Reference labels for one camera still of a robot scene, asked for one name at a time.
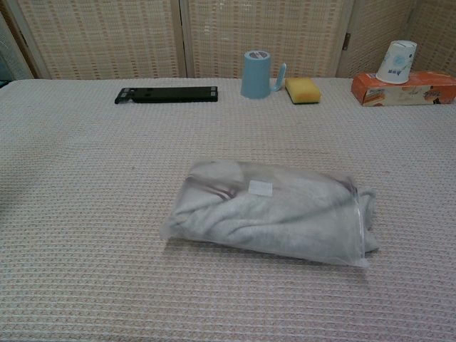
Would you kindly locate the yellow sponge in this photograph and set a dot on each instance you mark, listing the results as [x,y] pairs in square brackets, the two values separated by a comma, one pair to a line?
[303,90]

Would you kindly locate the black rack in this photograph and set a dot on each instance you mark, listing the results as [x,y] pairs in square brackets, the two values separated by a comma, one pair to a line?
[167,95]

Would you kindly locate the woven beige tablecloth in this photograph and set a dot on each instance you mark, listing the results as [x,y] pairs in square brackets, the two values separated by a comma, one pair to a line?
[89,213]

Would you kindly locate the light blue plastic mug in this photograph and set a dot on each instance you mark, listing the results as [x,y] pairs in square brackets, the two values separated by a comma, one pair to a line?
[254,78]

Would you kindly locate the orange tissue box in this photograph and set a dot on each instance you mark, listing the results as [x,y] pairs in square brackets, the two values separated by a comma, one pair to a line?
[409,94]

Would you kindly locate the grey clothes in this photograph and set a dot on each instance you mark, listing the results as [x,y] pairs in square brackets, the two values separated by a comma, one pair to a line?
[370,221]

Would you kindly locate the white cloth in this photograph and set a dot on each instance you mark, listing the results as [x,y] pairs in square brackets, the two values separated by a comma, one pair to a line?
[260,187]

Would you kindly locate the white paper cup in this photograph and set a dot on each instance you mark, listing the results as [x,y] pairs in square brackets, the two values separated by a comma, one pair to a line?
[395,64]

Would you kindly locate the woven bamboo folding screen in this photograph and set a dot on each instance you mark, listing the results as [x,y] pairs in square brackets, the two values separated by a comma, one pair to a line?
[107,35]

